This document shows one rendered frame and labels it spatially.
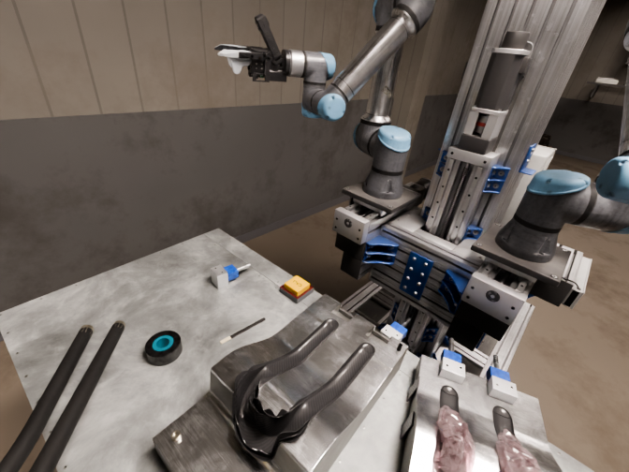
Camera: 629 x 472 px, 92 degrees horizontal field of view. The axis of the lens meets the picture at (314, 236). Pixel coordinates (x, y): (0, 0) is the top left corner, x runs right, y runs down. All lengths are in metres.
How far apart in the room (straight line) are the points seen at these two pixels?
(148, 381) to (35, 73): 1.46
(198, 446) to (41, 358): 0.48
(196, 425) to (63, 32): 1.69
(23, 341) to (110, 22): 1.44
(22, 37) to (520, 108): 1.89
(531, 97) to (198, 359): 1.16
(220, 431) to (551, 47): 1.22
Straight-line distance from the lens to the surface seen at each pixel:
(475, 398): 0.85
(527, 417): 0.88
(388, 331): 0.88
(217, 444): 0.69
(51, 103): 1.93
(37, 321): 1.11
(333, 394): 0.70
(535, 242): 1.02
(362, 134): 1.23
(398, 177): 1.16
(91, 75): 1.95
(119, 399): 0.86
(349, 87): 0.99
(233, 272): 1.03
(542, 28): 1.18
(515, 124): 1.16
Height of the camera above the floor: 1.48
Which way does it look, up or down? 32 degrees down
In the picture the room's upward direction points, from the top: 6 degrees clockwise
